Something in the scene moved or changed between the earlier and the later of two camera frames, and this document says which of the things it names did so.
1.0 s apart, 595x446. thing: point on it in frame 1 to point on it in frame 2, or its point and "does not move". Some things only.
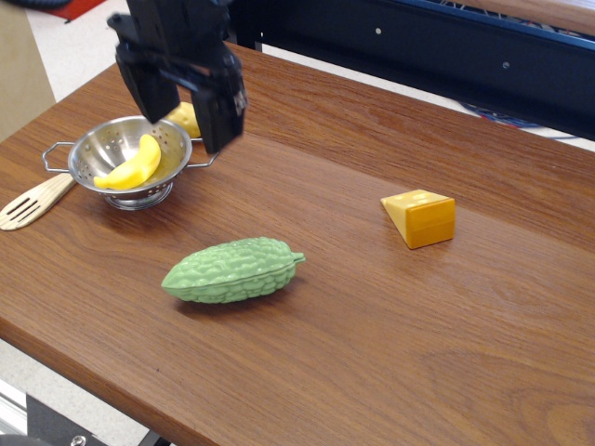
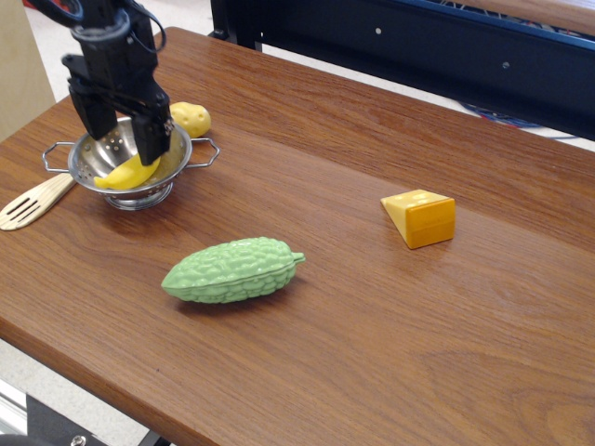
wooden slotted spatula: (21, 211) does not move
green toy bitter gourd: (234, 270) does not move
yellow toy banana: (135, 169) does not move
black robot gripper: (189, 34) to (116, 57)
